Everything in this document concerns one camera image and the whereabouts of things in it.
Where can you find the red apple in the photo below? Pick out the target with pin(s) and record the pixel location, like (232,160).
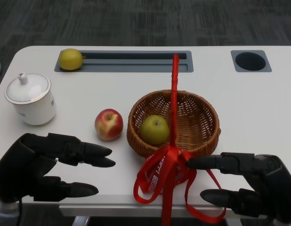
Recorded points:
(109,124)

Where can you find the red printed ribbon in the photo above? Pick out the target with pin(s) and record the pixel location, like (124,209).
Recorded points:
(159,169)

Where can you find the grey table leg strut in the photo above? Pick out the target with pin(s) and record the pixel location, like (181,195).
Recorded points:
(80,221)
(233,222)

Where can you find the yellow round fruit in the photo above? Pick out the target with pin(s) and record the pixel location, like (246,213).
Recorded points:
(70,58)

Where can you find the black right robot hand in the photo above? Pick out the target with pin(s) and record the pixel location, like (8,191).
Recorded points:
(270,179)

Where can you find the white ceramic cup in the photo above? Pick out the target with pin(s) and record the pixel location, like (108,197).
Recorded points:
(39,113)

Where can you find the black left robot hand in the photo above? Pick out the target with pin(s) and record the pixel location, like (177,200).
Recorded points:
(23,160)

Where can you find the green pear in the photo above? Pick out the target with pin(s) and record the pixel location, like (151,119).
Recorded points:
(152,130)

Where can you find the grey slotted table inlay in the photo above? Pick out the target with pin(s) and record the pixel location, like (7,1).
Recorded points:
(136,62)

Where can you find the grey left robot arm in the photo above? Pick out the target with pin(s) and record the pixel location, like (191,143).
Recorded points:
(4,212)

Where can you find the grey table front rail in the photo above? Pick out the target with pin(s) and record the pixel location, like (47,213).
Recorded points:
(112,210)

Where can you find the grey table cup holder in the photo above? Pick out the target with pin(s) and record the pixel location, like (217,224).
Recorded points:
(250,61)

